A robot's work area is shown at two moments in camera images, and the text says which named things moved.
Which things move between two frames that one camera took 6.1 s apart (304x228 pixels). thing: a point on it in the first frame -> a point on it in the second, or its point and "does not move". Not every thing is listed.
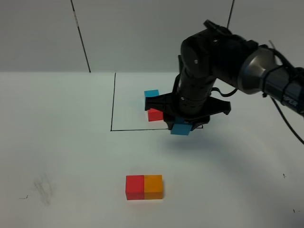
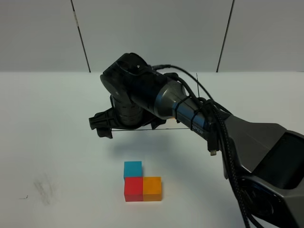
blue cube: x=181 y=127 -> x=132 y=169
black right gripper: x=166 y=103 -> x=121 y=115
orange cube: x=153 y=187 does not move
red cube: x=135 y=188 does not move
